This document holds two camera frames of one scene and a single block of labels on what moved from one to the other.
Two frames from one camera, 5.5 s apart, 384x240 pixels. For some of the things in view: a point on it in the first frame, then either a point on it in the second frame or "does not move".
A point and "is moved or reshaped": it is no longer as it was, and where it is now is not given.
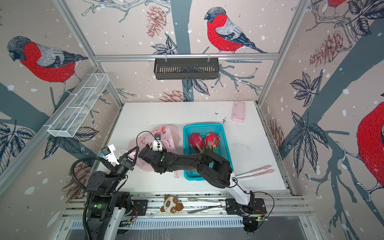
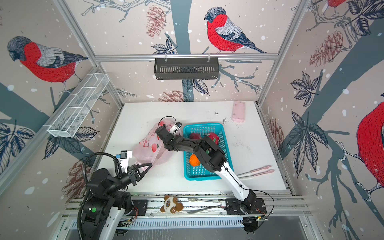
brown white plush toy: (171, 205) does not move
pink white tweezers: (238, 176) does not move
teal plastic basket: (193, 174) does not move
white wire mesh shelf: (79, 105) does not move
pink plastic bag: (169, 137) is moved or reshaped
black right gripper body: (157, 166) -> (168, 143)
